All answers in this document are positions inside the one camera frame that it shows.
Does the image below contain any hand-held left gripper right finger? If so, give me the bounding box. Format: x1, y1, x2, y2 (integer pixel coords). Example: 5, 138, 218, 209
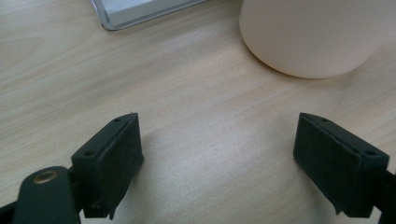
292, 112, 390, 218

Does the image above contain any silver flat tray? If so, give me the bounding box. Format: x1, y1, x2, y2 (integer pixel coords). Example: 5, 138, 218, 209
90, 0, 211, 32

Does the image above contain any pale pink round container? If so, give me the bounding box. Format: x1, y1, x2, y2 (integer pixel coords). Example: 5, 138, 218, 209
238, 0, 396, 79

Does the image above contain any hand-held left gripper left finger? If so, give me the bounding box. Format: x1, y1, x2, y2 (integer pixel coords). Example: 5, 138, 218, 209
70, 112, 146, 220

